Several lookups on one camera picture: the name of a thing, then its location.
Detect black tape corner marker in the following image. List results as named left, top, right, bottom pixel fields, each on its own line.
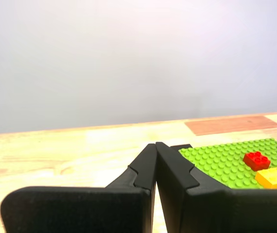
left=170, top=144, right=192, bottom=150

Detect green studded baseplate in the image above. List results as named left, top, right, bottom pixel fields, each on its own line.
left=178, top=138, right=277, bottom=190

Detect red square toy brick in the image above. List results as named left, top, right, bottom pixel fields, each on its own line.
left=242, top=151, right=272, bottom=172

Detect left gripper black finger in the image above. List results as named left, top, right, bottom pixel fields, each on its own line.
left=155, top=142, right=277, bottom=233
left=0, top=143, right=158, bottom=233

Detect yellow long toy brick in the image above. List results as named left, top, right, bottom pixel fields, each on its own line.
left=254, top=166, right=277, bottom=189

